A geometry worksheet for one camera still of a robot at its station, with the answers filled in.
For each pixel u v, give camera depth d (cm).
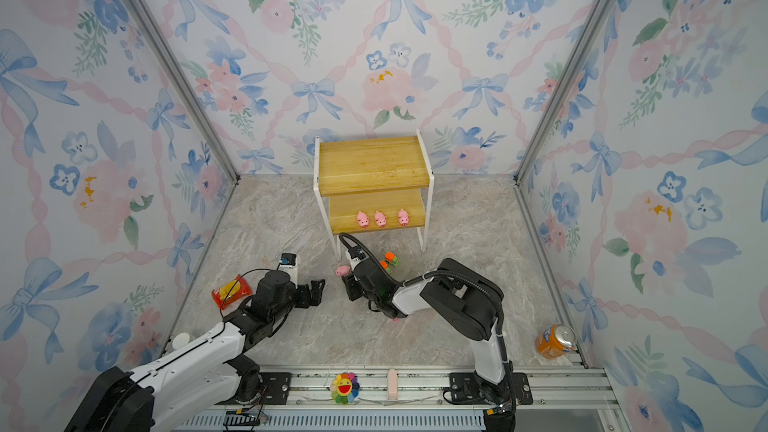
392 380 73
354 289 83
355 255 82
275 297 65
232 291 88
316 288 79
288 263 76
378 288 73
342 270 93
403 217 86
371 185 74
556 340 72
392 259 95
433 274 55
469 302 51
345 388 73
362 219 85
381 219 85
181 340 75
